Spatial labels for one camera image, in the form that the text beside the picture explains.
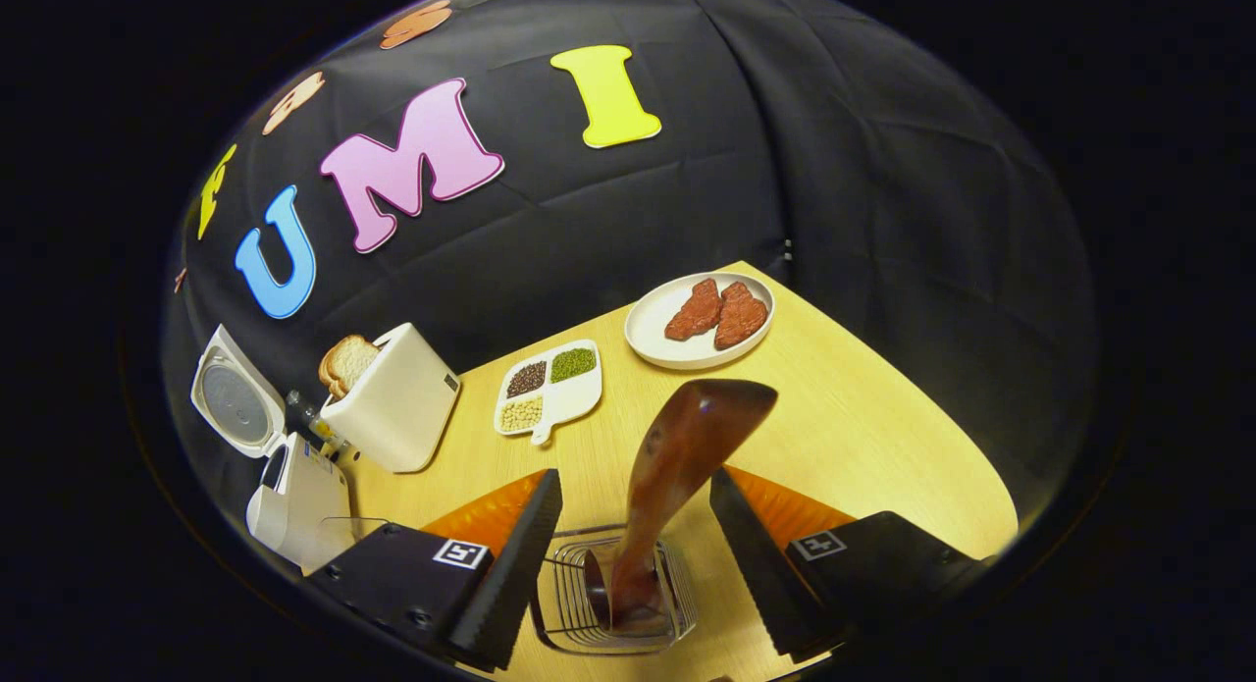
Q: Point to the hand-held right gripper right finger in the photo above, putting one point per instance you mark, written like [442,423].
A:
[756,574]

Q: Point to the brown wooden spoon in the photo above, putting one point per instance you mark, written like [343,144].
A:
[687,446]

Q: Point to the black backdrop cloth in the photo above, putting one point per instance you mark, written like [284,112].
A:
[883,172]

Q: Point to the toast bread slice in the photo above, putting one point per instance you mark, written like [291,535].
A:
[348,360]

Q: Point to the white toaster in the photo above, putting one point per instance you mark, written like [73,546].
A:
[402,397]

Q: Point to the white rice cooker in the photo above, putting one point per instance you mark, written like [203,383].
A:
[304,505]

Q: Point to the white round plate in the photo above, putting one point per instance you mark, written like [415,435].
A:
[653,340]

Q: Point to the red meat slice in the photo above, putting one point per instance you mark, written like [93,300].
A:
[741,317]
[695,311]

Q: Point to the clear plastic bottle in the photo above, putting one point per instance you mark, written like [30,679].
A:
[314,422]

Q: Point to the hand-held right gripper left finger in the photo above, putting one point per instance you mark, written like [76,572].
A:
[515,574]

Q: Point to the white divided bean dish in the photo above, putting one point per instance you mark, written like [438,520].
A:
[574,397]

